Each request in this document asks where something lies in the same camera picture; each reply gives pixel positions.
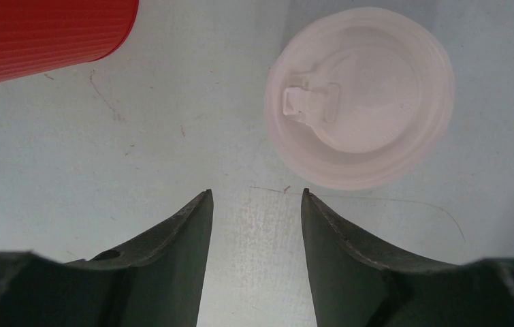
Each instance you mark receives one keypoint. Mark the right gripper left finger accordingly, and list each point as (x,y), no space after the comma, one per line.
(153,279)

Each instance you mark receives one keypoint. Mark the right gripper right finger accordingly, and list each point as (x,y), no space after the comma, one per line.
(359,279)

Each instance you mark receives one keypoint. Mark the white plastic cup lid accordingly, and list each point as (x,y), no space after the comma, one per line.
(358,98)

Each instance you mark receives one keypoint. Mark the red ribbed cup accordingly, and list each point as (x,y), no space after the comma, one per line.
(39,36)

